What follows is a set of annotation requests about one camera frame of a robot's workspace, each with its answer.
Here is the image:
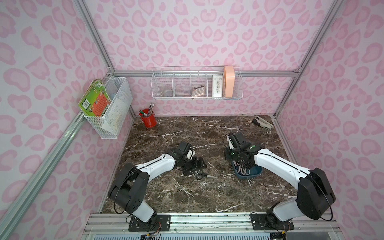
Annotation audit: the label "small brown calculator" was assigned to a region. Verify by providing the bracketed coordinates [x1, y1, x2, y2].
[192, 85, 206, 98]

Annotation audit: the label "black scissors sideways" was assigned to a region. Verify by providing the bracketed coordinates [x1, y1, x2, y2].
[196, 171, 218, 180]

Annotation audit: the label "clear tape roll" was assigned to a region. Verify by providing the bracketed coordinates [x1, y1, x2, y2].
[161, 87, 173, 98]

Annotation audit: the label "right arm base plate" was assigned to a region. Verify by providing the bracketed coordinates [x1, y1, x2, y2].
[249, 212, 295, 231]

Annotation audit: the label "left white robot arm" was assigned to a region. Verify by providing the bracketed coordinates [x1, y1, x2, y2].
[108, 142, 207, 223]

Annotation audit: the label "white patterned card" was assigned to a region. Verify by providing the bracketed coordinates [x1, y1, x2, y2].
[212, 75, 224, 98]

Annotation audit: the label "white wire shelf basket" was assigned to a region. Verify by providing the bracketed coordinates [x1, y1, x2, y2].
[151, 66, 244, 100]

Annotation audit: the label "white paper sheet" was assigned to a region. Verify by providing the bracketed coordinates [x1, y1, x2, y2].
[101, 97, 132, 139]

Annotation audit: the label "teal plastic storage box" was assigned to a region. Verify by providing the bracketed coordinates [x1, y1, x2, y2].
[231, 161, 263, 180]

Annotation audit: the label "white black stapler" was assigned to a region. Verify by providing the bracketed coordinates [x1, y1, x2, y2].
[252, 116, 274, 130]

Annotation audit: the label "green red booklet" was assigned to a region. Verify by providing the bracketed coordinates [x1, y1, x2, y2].
[78, 79, 112, 117]

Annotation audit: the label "white wire wall basket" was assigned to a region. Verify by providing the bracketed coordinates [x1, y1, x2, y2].
[78, 77, 133, 139]

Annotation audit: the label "pink rectangular box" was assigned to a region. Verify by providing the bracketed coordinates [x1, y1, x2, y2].
[224, 65, 235, 98]

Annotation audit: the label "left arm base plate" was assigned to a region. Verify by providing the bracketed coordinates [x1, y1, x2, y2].
[127, 215, 171, 232]

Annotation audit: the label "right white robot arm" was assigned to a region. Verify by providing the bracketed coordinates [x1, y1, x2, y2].
[225, 132, 336, 226]

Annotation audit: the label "red pen cup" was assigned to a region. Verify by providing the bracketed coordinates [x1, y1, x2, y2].
[139, 109, 157, 128]

